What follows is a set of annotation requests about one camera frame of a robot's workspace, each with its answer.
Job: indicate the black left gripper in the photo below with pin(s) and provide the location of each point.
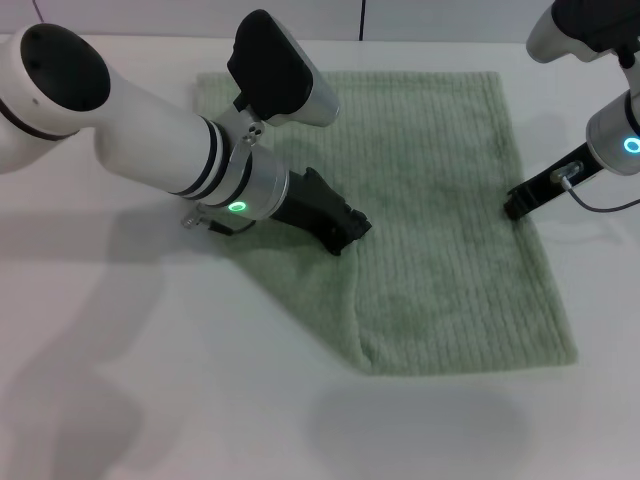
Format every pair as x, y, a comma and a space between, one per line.
310, 205

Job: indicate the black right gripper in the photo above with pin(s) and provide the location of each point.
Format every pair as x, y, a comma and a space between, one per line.
540, 192

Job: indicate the pale green ribbed towel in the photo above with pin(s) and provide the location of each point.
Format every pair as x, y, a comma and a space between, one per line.
440, 240

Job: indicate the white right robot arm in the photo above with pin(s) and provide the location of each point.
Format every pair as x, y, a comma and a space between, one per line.
612, 135

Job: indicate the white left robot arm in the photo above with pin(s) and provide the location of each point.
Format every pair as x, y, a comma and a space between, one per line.
150, 135

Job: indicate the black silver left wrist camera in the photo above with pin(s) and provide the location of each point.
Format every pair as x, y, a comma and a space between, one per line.
280, 70

